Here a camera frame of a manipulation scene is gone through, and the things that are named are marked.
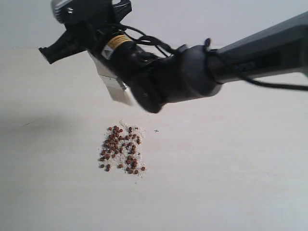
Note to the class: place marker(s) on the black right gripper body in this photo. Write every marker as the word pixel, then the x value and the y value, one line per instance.
pixel 97 27

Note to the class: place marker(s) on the pile of rice and pellets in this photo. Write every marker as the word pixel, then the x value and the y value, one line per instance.
pixel 121 149

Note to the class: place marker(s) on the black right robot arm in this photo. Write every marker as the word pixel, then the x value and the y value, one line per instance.
pixel 188 73

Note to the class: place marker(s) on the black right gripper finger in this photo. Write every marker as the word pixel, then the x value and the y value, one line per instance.
pixel 71 42

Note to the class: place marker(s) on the white paint brush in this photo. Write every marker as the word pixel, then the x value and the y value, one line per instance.
pixel 118 90

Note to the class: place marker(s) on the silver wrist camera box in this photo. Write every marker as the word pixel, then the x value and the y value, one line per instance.
pixel 72 12

